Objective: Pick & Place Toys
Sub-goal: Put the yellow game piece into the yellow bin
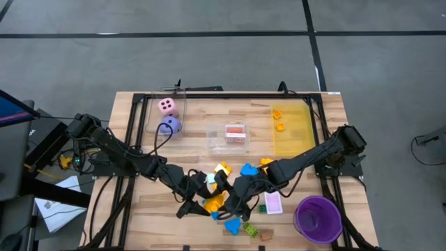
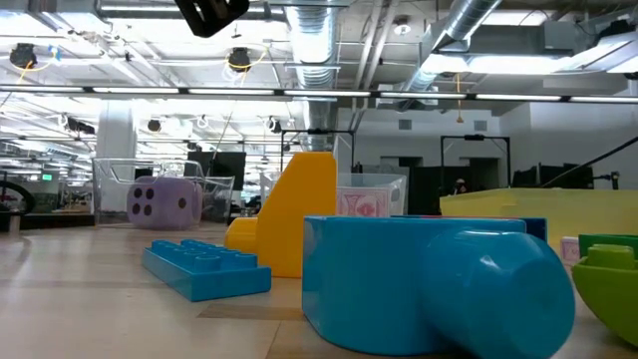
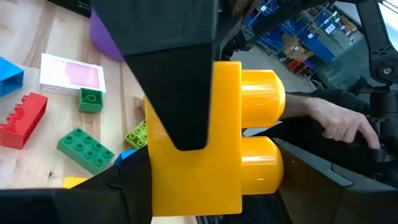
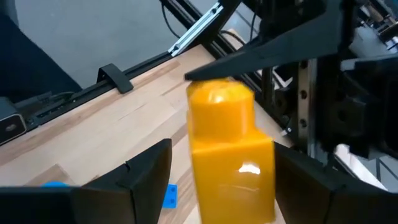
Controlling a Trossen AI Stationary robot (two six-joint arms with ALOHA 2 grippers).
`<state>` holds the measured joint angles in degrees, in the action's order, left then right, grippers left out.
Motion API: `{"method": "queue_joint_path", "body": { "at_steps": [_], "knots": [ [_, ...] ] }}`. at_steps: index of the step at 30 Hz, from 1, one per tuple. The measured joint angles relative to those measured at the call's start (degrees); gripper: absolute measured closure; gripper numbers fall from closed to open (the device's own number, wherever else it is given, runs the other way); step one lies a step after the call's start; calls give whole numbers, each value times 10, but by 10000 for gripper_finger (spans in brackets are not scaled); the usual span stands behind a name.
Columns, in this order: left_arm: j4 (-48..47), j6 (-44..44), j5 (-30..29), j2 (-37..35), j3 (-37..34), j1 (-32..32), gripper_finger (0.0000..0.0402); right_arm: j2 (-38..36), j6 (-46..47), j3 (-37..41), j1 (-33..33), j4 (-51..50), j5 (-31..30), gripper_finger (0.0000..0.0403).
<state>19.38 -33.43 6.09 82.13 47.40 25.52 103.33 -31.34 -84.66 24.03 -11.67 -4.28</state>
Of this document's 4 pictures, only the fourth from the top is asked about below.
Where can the black aluminium rig frame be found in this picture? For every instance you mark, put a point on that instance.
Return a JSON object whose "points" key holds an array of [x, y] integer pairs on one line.
{"points": [[113, 77]]}

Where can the large yellow toy brick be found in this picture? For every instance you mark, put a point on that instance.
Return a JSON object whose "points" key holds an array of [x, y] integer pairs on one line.
{"points": [[230, 149]]}

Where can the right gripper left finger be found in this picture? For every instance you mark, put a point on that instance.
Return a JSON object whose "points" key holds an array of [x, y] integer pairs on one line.
{"points": [[93, 202]]}

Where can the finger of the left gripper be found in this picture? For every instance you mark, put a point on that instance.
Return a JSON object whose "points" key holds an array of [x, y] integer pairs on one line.
{"points": [[280, 49]]}

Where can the flat blue toy brick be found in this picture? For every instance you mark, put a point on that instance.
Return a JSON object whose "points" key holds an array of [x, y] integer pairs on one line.
{"points": [[170, 196]]}

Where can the grey table-level camera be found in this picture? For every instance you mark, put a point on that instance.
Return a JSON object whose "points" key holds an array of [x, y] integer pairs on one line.
{"points": [[11, 124]]}

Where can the blue single-stud toy block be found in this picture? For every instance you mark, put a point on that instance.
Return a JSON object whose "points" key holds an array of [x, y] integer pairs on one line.
{"points": [[55, 183]]}

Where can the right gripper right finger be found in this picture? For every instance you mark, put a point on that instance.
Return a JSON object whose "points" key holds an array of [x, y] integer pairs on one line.
{"points": [[326, 202]]}

